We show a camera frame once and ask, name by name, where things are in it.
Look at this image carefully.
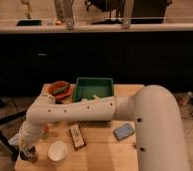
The grey-blue towel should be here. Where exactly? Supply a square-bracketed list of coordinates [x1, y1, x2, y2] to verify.
[8, 134, 20, 147]

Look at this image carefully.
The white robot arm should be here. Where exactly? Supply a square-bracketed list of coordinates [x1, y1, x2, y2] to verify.
[19, 85, 190, 171]

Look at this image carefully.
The small metal cup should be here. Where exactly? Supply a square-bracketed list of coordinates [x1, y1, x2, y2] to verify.
[20, 147, 38, 162]

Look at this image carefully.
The green plastic tray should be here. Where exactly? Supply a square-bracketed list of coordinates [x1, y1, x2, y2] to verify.
[72, 77, 114, 102]

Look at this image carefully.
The green cucumber toy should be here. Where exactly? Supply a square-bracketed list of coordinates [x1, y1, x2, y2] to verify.
[53, 84, 70, 95]

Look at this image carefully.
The orange plate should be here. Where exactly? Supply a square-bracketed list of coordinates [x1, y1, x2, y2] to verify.
[48, 81, 72, 100]

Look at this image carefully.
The blue sponge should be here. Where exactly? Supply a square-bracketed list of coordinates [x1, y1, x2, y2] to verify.
[113, 123, 135, 141]

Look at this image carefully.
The brown rectangular box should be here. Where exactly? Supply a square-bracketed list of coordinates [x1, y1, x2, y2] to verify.
[69, 124, 86, 150]

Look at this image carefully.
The dark long counter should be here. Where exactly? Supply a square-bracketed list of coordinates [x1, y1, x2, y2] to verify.
[0, 27, 193, 96]

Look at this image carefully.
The white round bowl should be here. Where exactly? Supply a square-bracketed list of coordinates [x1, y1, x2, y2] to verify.
[48, 141, 68, 162]

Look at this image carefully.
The black office chair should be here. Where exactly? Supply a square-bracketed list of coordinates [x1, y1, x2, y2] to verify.
[0, 71, 33, 163]

